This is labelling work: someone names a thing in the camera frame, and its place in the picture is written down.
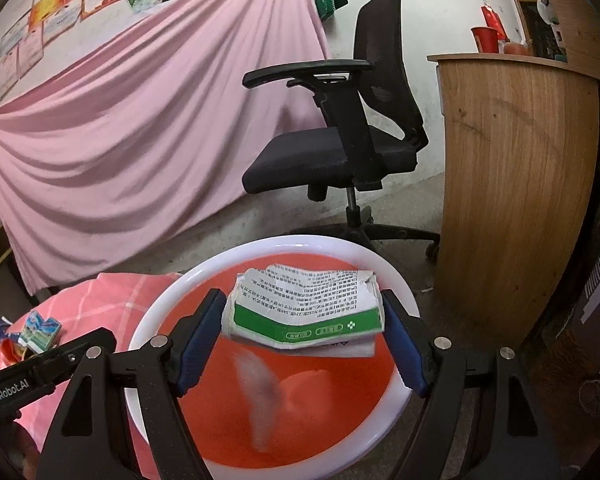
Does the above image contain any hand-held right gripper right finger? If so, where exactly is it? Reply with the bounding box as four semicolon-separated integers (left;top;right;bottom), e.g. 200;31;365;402
380;289;563;480

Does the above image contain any red cup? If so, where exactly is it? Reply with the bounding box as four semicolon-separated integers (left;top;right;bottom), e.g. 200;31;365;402
471;26;498;54

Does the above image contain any black office chair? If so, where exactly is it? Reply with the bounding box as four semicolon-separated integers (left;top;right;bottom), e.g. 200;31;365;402
242;0;441;261

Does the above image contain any small colourful box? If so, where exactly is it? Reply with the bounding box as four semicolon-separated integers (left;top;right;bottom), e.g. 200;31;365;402
17;311;62;353

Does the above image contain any green hanging basket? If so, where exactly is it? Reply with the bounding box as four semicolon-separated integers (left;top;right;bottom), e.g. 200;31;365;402
315;0;348;22

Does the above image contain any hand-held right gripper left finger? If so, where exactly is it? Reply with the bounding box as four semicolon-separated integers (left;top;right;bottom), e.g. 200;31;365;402
36;287;231;480

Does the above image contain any green white paper box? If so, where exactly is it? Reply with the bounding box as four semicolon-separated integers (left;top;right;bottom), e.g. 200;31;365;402
221;262;387;358

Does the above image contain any red wrapper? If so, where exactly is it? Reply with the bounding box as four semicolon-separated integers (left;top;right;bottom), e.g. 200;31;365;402
0;337;28;368

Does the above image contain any pink checked tablecloth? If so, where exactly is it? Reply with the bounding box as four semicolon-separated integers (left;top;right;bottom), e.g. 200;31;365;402
0;272;181;480

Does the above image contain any red hanging ornament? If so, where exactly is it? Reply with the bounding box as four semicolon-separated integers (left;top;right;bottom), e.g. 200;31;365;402
481;2;508;41

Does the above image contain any red bucket with white rim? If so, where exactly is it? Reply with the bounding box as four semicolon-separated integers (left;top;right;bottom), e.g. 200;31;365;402
125;235;423;480

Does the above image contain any wooden counter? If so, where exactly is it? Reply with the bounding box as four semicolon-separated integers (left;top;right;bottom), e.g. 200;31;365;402
426;52;600;346

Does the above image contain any pink hanging cloth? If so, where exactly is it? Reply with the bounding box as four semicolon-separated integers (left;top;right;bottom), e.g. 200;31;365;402
0;0;331;293

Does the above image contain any brown door frame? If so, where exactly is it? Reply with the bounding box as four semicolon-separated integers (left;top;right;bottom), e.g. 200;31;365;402
513;0;553;58

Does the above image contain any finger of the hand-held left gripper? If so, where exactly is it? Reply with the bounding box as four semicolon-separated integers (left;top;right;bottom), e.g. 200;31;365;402
27;329;118;386

